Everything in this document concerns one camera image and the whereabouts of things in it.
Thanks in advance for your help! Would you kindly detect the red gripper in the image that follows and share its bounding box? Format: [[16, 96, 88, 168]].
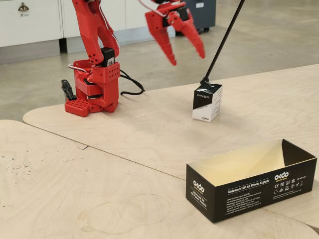
[[145, 0, 206, 66]]

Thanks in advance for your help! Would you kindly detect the white servo wire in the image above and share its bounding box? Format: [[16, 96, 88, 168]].
[[138, 0, 165, 18], [98, 0, 118, 48], [68, 63, 88, 74]]

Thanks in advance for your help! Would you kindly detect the white cabinet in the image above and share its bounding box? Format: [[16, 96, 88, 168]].
[[0, 0, 180, 48]]

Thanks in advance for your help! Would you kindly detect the small black and white box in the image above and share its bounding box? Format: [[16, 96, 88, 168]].
[[191, 81, 223, 122]]

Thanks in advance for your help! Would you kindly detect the black and yellow open box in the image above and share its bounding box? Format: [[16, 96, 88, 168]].
[[185, 138, 318, 224]]

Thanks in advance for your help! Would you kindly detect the black tripod leg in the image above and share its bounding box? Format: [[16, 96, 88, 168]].
[[199, 0, 247, 87]]

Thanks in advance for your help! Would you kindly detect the black table clamp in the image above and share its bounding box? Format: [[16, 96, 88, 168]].
[[61, 79, 77, 102]]

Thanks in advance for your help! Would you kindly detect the dark grey wheeled cabinet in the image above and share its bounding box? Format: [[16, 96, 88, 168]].
[[184, 0, 217, 33]]

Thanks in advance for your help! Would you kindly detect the black power cable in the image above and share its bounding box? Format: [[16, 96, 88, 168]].
[[119, 69, 146, 97]]

